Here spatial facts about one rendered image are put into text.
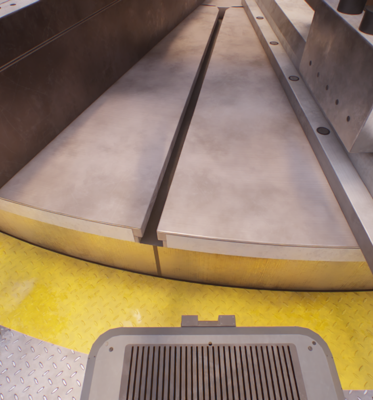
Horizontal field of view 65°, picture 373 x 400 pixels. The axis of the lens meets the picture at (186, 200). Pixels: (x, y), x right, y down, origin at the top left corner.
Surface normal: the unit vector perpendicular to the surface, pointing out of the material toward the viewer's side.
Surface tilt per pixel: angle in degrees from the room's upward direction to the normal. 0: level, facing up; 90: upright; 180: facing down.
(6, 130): 90
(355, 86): 90
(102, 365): 0
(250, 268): 90
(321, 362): 0
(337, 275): 90
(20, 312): 0
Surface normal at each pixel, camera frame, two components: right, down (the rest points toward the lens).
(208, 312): -0.01, -0.65
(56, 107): 0.94, 0.26
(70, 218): -0.26, 0.73
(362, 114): -1.00, 0.03
